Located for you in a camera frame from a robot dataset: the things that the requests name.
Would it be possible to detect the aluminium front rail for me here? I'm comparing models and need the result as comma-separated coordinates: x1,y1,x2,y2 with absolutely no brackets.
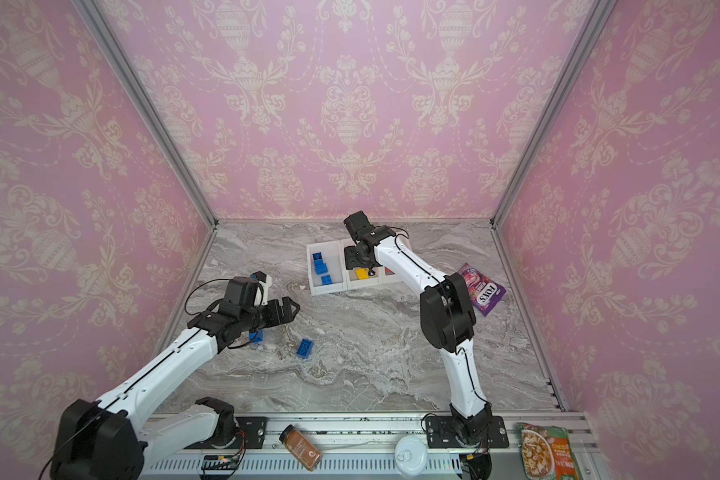
141,410,610,479

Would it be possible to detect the brown spice jar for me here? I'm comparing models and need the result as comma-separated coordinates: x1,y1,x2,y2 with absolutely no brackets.
279,424,322,471

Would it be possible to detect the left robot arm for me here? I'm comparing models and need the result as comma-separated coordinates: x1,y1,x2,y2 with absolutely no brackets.
41,297,300,479

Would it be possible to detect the blue long lego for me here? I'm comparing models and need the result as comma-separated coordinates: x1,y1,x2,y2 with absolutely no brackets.
296,339,313,359

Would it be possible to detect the white left bin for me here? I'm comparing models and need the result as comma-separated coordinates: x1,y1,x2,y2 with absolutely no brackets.
306,241,347,296

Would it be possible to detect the white bin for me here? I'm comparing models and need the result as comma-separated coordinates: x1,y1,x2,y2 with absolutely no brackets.
343,269,383,290
306,241,347,296
382,268,396,283

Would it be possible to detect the white middle bin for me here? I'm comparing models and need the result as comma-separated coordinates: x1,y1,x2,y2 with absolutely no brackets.
343,269,383,290

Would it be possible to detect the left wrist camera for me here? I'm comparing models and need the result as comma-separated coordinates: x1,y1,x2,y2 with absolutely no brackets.
218,271,272,317

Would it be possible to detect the purple candy bag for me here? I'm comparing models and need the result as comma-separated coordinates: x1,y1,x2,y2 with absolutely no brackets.
458,263,506,317

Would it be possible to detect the white right bin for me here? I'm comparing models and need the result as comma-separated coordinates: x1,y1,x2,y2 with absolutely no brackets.
382,268,396,283

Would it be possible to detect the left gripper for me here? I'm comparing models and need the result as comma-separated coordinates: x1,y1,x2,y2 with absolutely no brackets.
240,295,302,333

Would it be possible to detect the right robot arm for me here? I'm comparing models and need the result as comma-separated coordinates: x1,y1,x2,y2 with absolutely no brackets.
344,211,493,446

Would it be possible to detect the food packet bag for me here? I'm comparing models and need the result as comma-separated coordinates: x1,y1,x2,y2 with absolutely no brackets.
518,423,582,480

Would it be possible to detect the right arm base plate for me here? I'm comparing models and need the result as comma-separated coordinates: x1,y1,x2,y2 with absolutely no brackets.
420,413,510,450

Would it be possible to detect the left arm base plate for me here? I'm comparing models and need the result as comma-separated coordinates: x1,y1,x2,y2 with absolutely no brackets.
203,416,268,450

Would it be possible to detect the white round lid can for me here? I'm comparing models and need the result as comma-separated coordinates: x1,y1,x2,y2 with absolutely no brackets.
394,435,428,478

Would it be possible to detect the blue lego front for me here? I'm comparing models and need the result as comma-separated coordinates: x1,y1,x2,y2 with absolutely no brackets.
314,262,328,276

